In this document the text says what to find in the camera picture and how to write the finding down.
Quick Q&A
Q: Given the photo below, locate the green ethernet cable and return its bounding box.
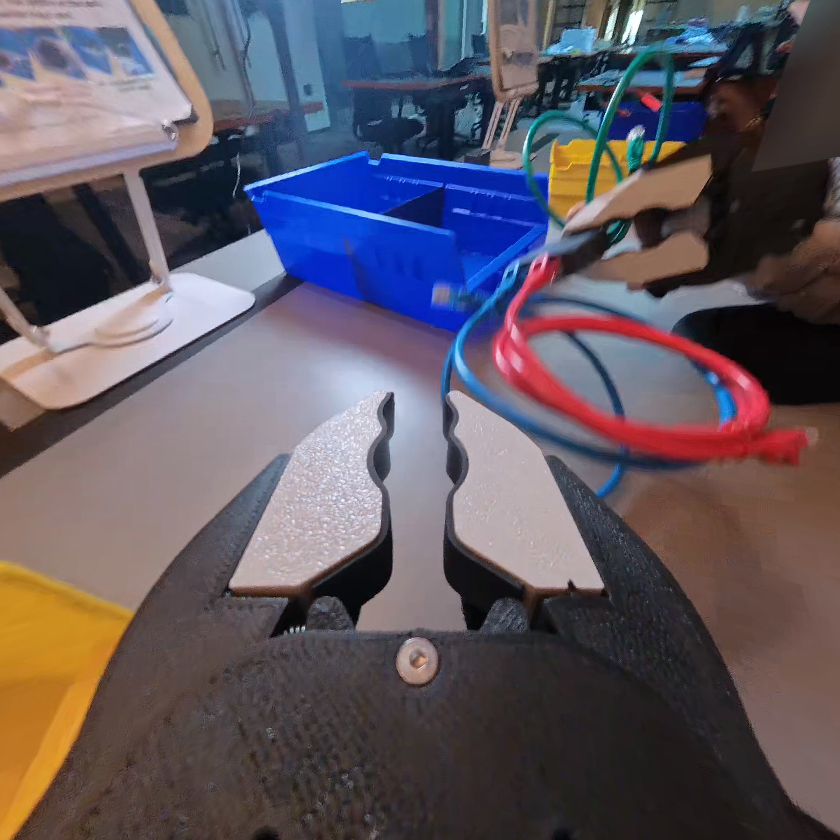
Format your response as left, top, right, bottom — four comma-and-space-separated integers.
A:
524, 42, 678, 245

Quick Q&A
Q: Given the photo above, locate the black ethernet coupler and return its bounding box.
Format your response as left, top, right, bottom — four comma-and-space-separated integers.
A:
525, 230, 613, 278

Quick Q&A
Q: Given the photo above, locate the blue ethernet cable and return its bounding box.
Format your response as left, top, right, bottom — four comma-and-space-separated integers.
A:
432, 259, 737, 501

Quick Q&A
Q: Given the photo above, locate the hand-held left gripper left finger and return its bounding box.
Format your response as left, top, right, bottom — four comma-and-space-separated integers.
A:
228, 390, 396, 614

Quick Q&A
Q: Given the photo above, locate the red-edged work table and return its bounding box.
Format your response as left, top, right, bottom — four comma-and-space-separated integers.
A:
341, 71, 494, 160

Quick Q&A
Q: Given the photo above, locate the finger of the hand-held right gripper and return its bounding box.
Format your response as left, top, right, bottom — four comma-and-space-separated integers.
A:
563, 154, 715, 234
610, 231, 713, 291

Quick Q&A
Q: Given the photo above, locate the printed instruction sheet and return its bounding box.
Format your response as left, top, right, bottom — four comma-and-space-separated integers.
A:
0, 0, 196, 177

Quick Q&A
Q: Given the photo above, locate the white document stand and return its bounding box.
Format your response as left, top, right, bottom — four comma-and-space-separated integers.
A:
0, 0, 257, 431
482, 0, 546, 166

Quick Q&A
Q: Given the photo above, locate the person's right hand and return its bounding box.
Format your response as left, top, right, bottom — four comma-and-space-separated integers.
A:
747, 220, 840, 324

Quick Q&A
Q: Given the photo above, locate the blue plastic bin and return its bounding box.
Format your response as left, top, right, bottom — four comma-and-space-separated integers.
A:
244, 151, 551, 332
607, 98, 708, 143

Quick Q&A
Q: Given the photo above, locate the red ethernet cable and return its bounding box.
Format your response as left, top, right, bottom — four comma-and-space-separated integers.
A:
492, 255, 820, 468

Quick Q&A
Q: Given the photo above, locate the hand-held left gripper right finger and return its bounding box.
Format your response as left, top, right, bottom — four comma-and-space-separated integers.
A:
443, 390, 606, 621

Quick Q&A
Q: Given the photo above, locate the yellow plastic bin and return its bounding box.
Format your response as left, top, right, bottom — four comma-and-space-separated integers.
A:
0, 561, 136, 840

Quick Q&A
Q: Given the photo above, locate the stack of yellow bins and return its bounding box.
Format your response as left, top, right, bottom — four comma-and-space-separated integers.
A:
548, 136, 687, 221

